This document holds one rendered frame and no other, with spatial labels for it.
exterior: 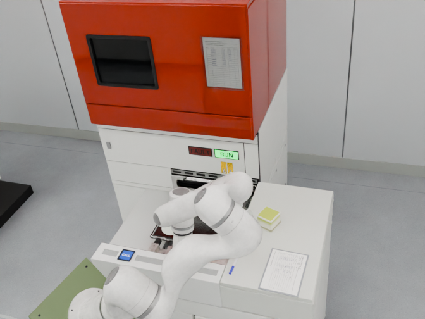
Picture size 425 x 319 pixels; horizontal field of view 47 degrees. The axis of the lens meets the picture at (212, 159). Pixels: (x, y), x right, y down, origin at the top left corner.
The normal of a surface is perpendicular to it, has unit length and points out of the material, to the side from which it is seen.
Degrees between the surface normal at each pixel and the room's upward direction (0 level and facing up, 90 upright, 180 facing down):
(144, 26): 90
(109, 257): 0
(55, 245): 0
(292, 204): 0
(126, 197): 90
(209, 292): 90
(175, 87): 90
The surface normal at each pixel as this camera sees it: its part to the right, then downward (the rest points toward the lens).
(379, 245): -0.09, -0.81
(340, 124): -0.31, 0.58
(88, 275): 0.58, -0.38
